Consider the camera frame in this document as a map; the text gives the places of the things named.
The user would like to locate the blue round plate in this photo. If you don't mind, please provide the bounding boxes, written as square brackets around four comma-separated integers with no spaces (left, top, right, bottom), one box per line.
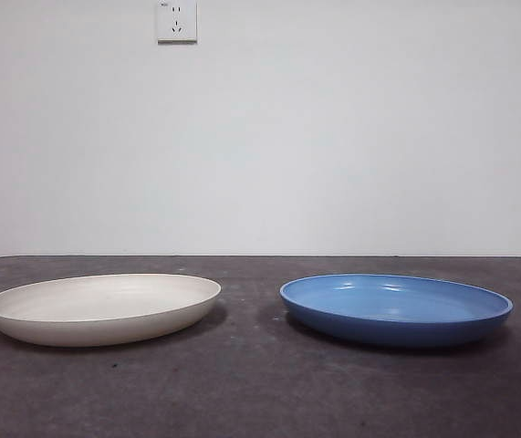
[279,272,515,350]

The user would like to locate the white round plate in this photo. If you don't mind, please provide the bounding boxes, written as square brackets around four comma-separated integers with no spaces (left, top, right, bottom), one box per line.
[0,272,223,349]

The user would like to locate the white wall socket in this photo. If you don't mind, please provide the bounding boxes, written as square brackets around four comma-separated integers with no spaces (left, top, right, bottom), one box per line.
[157,0,198,46]

